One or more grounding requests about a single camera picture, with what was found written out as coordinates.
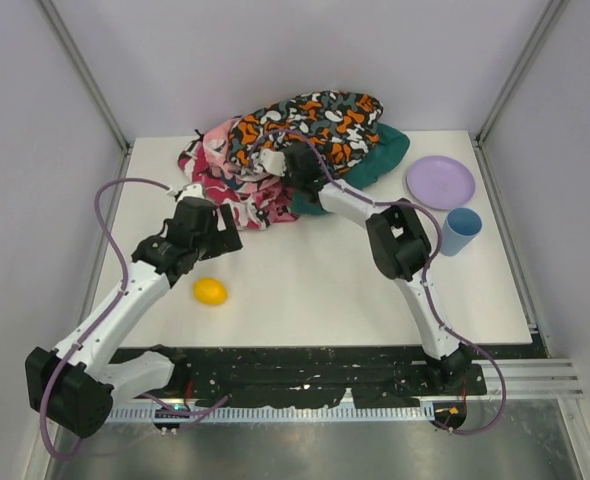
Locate pink patterned cloth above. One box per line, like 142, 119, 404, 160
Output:
178, 118, 298, 230

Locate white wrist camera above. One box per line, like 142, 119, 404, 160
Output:
169, 183, 206, 202
259, 148, 287, 177

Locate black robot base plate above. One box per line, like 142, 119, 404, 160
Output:
109, 343, 486, 409

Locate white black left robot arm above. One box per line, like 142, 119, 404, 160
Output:
25, 197, 242, 438

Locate teal green cloth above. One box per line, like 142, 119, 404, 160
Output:
288, 122, 411, 217

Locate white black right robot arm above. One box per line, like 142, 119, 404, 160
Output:
280, 142, 471, 392

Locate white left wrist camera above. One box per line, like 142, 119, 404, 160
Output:
169, 183, 206, 202

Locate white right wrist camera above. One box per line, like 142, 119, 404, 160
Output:
259, 148, 287, 177

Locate lilac plastic plate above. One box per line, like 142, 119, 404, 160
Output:
406, 155, 476, 211

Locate blue plastic cup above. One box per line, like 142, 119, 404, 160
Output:
440, 207, 483, 257

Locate yellow lemon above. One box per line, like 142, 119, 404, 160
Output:
192, 277, 228, 306

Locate orange black camouflage shorts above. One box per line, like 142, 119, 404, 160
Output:
227, 90, 384, 173

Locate white slotted cable duct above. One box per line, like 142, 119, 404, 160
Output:
106, 402, 434, 425

